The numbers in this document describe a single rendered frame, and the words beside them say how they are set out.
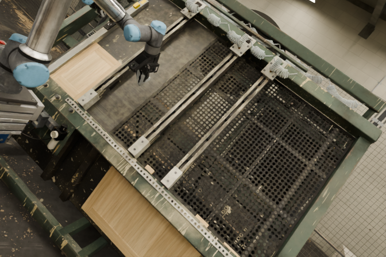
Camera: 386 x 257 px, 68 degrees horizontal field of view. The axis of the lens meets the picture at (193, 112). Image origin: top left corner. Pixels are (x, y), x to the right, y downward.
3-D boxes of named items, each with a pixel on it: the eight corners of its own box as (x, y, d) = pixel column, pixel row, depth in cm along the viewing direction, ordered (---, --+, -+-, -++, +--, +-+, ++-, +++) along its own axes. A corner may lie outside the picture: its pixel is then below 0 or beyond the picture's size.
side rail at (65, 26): (28, 57, 212) (20, 48, 203) (138, -18, 250) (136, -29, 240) (33, 62, 211) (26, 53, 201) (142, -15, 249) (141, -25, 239)
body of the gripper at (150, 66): (157, 73, 153) (163, 54, 146) (144, 76, 147) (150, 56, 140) (147, 65, 156) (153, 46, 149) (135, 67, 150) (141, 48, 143)
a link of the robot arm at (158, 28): (147, 18, 134) (162, 19, 139) (141, 39, 140) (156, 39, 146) (155, 27, 130) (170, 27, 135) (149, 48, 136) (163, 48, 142)
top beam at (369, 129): (136, -24, 245) (135, -35, 236) (145, -30, 248) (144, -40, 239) (366, 146, 191) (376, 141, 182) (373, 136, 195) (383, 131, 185)
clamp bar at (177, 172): (158, 181, 174) (156, 172, 152) (271, 63, 215) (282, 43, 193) (170, 193, 172) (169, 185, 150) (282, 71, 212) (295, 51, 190)
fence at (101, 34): (45, 73, 201) (43, 69, 197) (145, 1, 233) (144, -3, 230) (50, 77, 200) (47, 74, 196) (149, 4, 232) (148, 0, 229)
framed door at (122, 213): (83, 206, 210) (80, 207, 208) (124, 150, 200) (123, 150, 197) (172, 304, 188) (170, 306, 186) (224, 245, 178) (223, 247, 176)
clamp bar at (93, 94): (77, 103, 193) (65, 85, 171) (196, 8, 233) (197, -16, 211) (87, 112, 190) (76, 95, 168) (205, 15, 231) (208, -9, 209)
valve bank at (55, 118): (-9, 106, 184) (8, 77, 179) (11, 107, 197) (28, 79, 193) (38, 159, 172) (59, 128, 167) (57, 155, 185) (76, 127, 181)
